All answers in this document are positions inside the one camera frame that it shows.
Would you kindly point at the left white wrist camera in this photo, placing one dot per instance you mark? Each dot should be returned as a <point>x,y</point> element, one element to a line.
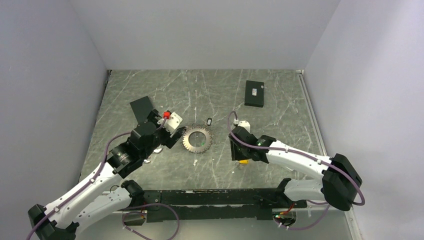
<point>170,121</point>

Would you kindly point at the black box with label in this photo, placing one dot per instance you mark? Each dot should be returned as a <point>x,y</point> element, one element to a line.
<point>254,94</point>

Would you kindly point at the silver open-end wrench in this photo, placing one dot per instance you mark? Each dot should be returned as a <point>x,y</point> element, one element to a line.
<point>153,154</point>

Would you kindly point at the black tag key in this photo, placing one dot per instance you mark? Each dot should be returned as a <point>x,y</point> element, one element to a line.
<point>209,121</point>

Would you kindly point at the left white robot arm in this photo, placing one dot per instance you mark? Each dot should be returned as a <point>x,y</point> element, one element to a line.
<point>106,189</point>

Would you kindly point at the yellow tag key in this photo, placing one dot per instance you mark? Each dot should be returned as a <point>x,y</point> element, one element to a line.
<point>242,163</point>

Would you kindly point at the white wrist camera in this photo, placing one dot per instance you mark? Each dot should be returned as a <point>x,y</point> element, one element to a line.
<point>170,121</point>
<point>242,123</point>

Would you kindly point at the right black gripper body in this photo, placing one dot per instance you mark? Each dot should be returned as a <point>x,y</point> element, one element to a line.
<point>238,153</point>

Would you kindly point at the black base frame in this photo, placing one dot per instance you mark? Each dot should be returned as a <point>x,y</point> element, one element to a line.
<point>210,204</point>

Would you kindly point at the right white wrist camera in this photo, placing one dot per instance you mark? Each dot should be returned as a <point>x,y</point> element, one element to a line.
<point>242,123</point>

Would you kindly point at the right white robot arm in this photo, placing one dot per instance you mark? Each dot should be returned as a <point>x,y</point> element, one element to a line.
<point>333,180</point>

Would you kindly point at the black flat box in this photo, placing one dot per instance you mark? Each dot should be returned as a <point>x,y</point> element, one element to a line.
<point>141,108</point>

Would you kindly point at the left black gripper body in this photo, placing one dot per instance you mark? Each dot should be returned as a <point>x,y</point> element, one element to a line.
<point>161,136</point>

